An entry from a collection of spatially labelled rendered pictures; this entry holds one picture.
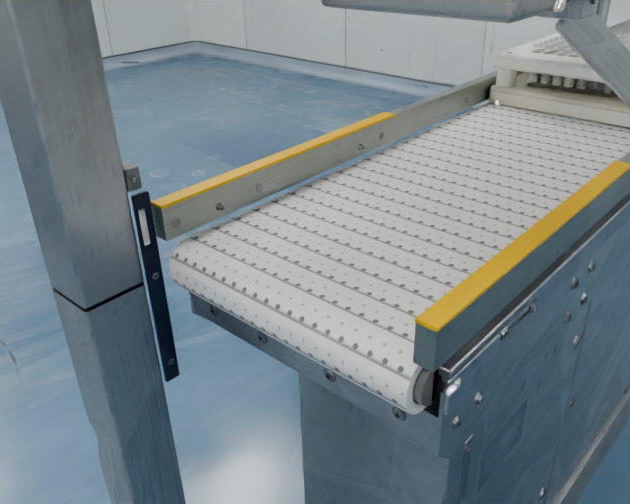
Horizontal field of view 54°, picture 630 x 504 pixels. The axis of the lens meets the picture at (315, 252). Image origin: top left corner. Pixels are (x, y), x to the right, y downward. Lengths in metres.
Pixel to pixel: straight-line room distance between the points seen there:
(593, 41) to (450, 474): 0.41
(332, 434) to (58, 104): 0.45
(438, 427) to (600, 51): 0.28
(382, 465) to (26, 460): 1.19
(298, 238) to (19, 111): 0.24
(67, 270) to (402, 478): 0.39
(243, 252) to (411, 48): 4.13
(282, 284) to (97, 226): 0.16
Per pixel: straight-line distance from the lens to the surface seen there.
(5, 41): 0.49
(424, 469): 0.66
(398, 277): 0.49
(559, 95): 0.92
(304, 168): 0.65
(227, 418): 1.69
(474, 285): 0.41
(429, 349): 0.38
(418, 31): 4.56
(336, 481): 0.78
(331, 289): 0.47
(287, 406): 1.70
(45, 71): 0.48
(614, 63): 0.50
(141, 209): 0.54
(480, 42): 4.31
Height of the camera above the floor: 1.16
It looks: 29 degrees down
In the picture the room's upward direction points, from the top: 2 degrees counter-clockwise
